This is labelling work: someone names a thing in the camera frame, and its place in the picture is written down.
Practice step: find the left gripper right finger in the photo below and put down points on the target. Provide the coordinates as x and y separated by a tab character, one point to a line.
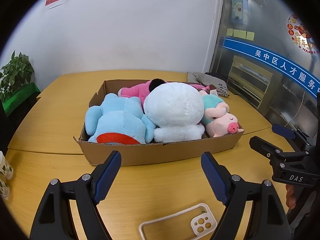
267	218

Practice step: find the grey folded cloth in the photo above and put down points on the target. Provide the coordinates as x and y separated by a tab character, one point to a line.
207	82

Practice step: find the blue window banner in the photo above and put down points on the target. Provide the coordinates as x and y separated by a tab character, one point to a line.
290	69

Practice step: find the green potted plant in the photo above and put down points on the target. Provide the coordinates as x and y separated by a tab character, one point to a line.
15	74

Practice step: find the pig plush teal shirt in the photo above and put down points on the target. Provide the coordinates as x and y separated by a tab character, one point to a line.
217	120

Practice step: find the cartoon window poster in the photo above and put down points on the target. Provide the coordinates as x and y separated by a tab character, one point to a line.
239	12

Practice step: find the metal shelf rack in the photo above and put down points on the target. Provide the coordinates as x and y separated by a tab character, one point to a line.
255	83

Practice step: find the brown cardboard box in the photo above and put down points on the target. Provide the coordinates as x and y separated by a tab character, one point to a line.
153	152

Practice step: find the patterned paper cup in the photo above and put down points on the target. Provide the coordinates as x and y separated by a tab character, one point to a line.
5	168

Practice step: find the red new year decal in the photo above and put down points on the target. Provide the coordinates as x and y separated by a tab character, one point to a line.
300	36

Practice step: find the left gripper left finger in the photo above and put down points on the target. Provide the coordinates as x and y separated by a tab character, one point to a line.
54	220

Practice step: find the blue plush toy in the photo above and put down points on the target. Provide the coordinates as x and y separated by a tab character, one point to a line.
119	121

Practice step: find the green table cloth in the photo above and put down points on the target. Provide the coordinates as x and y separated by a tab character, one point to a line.
19	97

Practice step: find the operator right hand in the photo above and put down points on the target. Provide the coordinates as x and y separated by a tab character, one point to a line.
290	197

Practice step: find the clear phone case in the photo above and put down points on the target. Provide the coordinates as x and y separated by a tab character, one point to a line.
195	222

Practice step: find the white panda plush toy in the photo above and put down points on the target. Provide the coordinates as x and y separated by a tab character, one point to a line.
177	110

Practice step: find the yellow sticky notes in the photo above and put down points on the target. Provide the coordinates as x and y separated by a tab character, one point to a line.
247	35

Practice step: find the pink plush toy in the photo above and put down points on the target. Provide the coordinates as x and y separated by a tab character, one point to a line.
135	91

